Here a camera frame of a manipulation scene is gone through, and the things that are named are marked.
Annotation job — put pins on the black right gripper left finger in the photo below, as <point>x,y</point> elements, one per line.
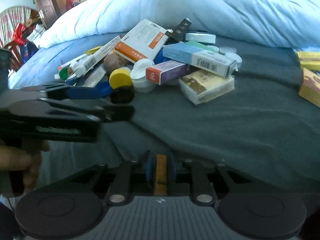
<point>132,178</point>

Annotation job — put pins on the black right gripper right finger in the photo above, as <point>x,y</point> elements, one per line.
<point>189,178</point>

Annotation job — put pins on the person's left hand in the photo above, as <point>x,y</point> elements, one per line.
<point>13,159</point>

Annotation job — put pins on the green bottle cap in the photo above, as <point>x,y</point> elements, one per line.
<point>63,73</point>

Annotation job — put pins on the white blue long box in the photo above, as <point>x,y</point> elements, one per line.
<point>80,66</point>

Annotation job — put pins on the blue bottle cap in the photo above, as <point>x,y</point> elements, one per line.
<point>101,90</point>

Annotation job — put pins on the black bottle cap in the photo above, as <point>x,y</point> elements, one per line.
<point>122,95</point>

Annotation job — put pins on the yellow bottle cap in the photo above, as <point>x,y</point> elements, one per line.
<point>119,78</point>

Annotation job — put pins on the brown round ball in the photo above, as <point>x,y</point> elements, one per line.
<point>112,62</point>

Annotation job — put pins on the striped fabric chair back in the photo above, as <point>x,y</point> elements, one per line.
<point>9,19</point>

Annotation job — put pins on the beige tissue pack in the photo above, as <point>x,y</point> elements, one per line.
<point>202,86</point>

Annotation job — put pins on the white round jar lid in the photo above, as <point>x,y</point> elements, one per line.
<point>138,76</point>

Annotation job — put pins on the brown wooden door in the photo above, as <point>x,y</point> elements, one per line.
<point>49,11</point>

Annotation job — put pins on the purple orange small box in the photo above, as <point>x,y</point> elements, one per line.
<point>166,71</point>

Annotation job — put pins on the white orange medicine box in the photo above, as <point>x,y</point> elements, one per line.
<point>144,41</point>

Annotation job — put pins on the blue white barcode box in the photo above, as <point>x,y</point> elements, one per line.
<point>210,61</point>

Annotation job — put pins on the yellow red medicine box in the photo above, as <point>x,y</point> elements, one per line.
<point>309,89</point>

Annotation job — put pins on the white teal flat box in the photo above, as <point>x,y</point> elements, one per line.
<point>201,37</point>

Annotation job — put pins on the black slim box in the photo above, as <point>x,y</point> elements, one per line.
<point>179,32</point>

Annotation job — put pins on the yellow green medicine box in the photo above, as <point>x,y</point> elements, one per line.
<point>309,60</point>

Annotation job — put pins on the light blue duvet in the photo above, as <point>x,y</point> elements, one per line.
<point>271,23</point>

